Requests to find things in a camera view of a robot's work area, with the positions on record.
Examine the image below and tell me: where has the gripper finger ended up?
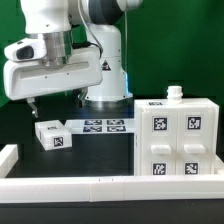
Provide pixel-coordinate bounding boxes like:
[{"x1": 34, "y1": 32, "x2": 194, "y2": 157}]
[
  {"x1": 78, "y1": 88, "x2": 88, "y2": 108},
  {"x1": 26, "y1": 97, "x2": 38, "y2": 118}
]

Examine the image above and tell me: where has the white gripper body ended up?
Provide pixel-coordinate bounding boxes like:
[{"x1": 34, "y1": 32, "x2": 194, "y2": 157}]
[{"x1": 3, "y1": 38, "x2": 102, "y2": 100}]

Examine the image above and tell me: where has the white cabinet top block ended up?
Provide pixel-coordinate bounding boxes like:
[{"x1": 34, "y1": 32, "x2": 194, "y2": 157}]
[{"x1": 35, "y1": 120, "x2": 72, "y2": 151}]

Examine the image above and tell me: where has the white cabinet door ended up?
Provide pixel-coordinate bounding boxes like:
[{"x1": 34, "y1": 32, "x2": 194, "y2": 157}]
[
  {"x1": 140, "y1": 110, "x2": 177, "y2": 176},
  {"x1": 176, "y1": 109, "x2": 214, "y2": 175}
]

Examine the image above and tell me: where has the white cabinet body box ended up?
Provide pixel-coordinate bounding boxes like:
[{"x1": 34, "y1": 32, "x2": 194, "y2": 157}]
[{"x1": 134, "y1": 86, "x2": 219, "y2": 176}]

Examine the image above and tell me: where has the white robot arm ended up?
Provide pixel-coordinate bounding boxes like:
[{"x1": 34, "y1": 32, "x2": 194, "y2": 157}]
[{"x1": 3, "y1": 0, "x2": 143, "y2": 107}]

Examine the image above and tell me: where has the white left fence piece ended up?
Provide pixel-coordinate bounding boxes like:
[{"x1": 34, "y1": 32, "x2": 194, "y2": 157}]
[{"x1": 0, "y1": 144, "x2": 18, "y2": 178}]

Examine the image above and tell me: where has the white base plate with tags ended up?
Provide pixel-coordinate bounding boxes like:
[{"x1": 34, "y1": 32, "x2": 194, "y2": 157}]
[{"x1": 65, "y1": 119, "x2": 135, "y2": 134}]

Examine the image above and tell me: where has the white front fence rail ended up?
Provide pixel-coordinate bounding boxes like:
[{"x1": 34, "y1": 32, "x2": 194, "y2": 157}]
[{"x1": 0, "y1": 175, "x2": 224, "y2": 203}]

